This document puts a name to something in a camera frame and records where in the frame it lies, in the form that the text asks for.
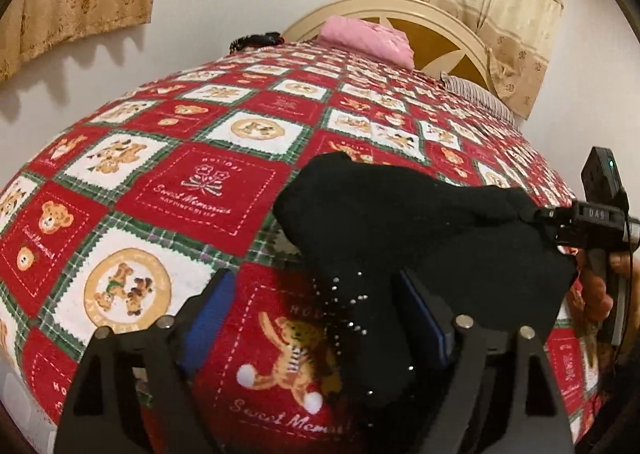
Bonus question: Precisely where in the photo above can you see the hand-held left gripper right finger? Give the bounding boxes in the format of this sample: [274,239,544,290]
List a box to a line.
[397,268,576,454]

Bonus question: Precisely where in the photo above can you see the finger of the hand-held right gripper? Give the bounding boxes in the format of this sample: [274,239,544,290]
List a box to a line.
[519,204,559,241]

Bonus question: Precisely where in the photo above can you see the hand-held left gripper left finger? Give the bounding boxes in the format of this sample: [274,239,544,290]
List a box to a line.
[52,268,237,454]

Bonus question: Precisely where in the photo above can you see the black pants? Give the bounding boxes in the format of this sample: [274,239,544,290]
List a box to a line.
[272,150,579,411]

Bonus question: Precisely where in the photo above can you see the person's right hand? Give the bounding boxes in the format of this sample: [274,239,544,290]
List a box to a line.
[570,251,640,336]

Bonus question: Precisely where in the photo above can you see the striped pillow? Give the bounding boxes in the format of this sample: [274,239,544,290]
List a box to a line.
[439,73,519,129]

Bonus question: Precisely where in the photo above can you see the red checked bear printed blanket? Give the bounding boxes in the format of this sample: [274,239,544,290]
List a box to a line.
[0,38,607,454]

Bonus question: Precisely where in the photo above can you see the pink pillow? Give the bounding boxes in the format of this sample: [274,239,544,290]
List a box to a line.
[319,16,417,70]

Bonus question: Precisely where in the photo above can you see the cream wooden headboard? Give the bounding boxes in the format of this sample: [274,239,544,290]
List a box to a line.
[281,0,495,91]

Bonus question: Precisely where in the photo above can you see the small black cloth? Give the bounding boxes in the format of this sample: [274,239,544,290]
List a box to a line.
[229,32,286,55]

